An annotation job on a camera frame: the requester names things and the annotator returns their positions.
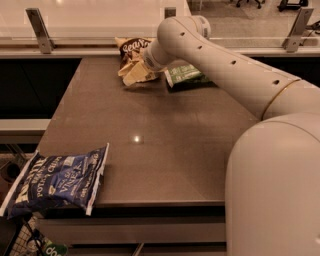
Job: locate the green chip bag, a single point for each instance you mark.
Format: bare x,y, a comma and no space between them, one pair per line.
185,74

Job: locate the brown chip bag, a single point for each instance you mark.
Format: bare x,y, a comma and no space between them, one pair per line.
132,68

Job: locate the green package in basket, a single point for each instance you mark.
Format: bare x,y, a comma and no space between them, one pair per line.
50,248

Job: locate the office chair base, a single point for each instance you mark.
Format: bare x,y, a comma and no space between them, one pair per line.
259,3

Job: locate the grey drawer cabinet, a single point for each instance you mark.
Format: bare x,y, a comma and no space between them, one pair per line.
138,231

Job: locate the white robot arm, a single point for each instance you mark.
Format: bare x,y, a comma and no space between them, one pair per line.
272,187

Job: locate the blue chip bag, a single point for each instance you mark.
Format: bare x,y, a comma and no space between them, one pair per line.
47,182

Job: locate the middle metal railing bracket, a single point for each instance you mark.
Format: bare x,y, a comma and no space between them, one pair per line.
169,12

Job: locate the left metal railing bracket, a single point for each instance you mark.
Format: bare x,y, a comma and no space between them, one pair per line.
45,44

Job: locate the metal railing bracket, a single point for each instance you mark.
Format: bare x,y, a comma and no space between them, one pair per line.
169,12
45,44
293,40

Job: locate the wire basket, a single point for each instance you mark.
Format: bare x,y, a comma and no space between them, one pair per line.
16,238

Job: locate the right metal railing bracket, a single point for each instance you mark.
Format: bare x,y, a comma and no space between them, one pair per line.
293,40

